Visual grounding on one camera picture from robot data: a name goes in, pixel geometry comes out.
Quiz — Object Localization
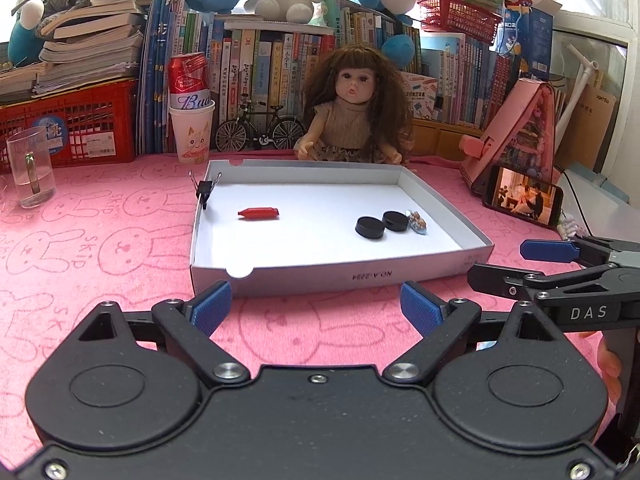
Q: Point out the smartphone playing video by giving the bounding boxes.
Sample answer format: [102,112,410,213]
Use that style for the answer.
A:
[483,165,564,229]

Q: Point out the small blue figurine charm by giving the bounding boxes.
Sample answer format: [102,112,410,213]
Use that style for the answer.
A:
[407,211,427,235]

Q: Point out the black round puck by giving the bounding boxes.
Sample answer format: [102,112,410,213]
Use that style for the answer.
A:
[355,216,385,240]
[382,210,409,232]

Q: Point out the pink bunny table mat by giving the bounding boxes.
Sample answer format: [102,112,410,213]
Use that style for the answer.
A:
[0,148,626,470]

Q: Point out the white shallow cardboard box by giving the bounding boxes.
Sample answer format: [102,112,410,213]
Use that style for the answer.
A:
[190,159,494,297]

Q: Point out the pink triangular toy house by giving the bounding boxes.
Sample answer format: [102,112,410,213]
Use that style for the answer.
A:
[459,78,555,195]

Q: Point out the red pen cap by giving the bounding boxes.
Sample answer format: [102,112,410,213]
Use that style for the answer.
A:
[238,207,280,220]

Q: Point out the small binder clip on box edge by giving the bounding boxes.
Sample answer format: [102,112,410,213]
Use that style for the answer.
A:
[189,171,222,210]

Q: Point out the white paper cup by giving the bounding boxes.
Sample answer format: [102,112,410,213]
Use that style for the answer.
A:
[169,101,215,165]

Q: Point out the miniature black bicycle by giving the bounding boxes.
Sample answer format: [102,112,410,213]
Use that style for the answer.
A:
[214,101,305,153]

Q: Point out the pencil pattern white box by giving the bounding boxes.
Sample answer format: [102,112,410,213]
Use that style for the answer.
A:
[400,72,438,120]

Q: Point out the red plastic crate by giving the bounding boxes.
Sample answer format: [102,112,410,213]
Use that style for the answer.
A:
[1,78,138,174]

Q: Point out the blue cardboard box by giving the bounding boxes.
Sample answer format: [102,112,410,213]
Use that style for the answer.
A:
[495,0,554,80]

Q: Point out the brown haired doll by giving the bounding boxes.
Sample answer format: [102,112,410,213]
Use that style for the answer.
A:
[293,44,413,165]

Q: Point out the clear glass mug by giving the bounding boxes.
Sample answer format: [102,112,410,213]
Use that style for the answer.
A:
[6,126,56,209]

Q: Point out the red beer can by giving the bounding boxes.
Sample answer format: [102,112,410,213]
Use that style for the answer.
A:
[168,52,210,110]

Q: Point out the row of upright books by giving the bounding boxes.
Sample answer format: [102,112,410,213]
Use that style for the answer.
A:
[134,0,513,154]

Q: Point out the red plastic basket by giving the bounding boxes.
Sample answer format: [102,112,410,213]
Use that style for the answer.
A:
[418,0,502,44]

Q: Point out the stack of books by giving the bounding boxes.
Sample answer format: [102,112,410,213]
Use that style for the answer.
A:
[1,0,151,103]

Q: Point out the blue white plush left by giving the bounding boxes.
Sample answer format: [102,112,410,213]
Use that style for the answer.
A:
[6,0,44,66]

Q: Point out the white charging cable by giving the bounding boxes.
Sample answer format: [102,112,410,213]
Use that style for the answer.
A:
[555,212,591,244]

